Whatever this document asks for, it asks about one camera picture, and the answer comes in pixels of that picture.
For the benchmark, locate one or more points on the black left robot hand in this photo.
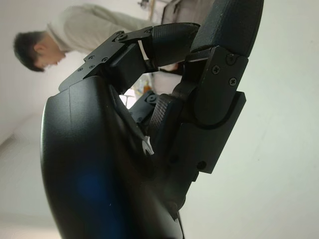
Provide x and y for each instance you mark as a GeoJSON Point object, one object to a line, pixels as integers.
{"type": "Point", "coordinates": [94, 149]}

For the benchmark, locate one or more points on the person in beige sweater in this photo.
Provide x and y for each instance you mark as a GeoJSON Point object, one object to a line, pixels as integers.
{"type": "Point", "coordinates": [82, 27]}

